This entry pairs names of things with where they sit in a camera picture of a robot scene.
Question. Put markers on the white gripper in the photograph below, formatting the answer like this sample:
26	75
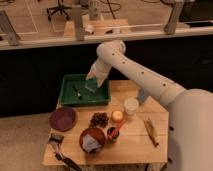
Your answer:
100	74

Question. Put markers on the green sponge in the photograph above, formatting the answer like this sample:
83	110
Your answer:
91	85

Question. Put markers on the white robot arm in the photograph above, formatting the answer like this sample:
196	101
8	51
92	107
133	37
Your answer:
190	135

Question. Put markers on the white plastic cup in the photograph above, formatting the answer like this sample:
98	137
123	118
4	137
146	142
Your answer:
130	106

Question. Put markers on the small dark cup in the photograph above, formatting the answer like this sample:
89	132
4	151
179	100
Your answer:
109	131

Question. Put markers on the small spoon in tray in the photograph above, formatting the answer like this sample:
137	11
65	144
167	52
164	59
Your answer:
78	93

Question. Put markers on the green plastic tray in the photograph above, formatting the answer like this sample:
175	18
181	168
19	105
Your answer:
68	97

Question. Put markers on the yellow round toy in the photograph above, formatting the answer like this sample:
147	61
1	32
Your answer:
117	116

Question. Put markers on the blue-grey cloth piece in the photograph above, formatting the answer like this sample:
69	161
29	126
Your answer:
142	95

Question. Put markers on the bunch of dark grapes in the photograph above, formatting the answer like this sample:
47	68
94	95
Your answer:
99	119

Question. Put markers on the purple plate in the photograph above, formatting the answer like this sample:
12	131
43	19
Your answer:
63	119

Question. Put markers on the red spoon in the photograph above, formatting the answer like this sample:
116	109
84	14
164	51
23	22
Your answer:
117	128

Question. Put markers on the brown bowl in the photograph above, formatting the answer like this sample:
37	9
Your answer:
96	133

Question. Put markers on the wooden table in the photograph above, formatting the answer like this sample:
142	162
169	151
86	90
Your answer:
133	144

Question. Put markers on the office chair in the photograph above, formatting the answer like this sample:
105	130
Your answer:
61	8

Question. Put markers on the wooden rolling pin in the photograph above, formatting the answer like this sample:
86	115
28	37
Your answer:
151	132

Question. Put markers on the grey cloth in bowl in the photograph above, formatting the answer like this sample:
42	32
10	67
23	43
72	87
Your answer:
90	145

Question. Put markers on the black-handled brush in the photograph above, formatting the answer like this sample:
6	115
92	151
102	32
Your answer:
55	140

